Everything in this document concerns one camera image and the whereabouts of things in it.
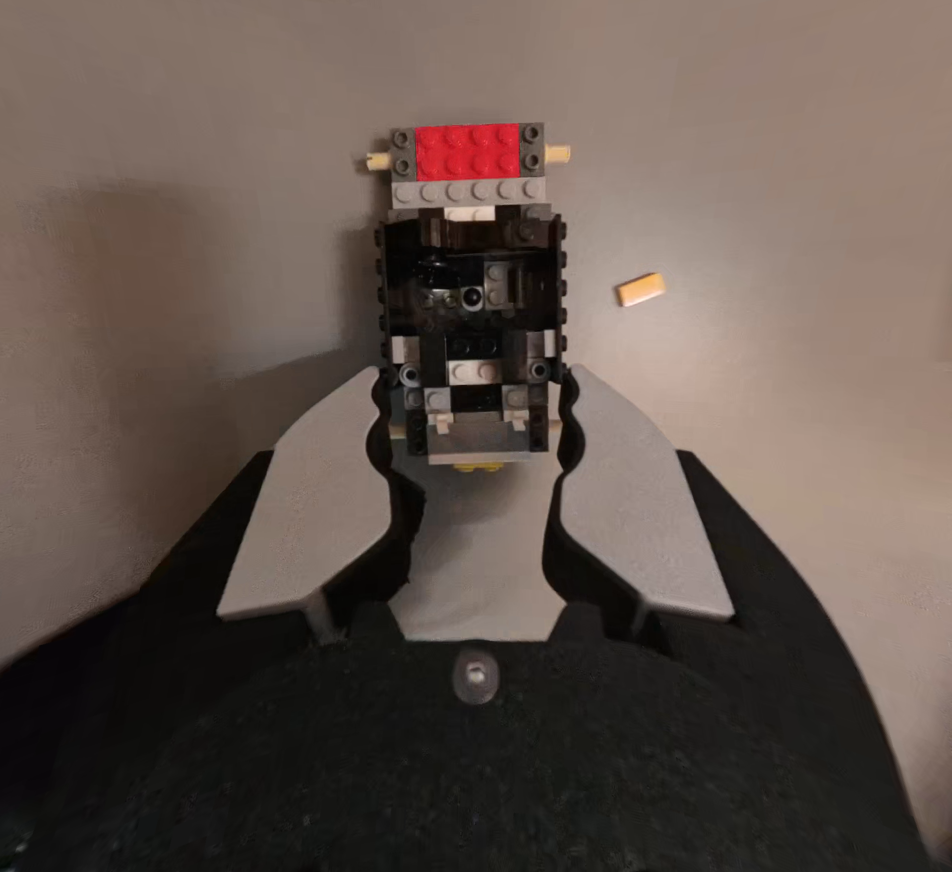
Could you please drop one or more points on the grey desk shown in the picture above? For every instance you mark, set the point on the grey desk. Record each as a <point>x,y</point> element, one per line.
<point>744,143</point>

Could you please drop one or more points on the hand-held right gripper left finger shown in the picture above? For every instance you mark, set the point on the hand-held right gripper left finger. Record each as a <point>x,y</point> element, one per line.
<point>312,515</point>

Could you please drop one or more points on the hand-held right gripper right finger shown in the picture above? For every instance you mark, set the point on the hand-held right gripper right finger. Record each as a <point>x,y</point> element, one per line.
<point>639,522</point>

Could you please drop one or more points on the orange toy tile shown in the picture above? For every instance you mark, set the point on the orange toy tile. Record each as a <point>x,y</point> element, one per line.
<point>639,289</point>

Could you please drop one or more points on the toy brick car chassis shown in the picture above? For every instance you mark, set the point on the toy brick car chassis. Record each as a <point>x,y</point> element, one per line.
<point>468,292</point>

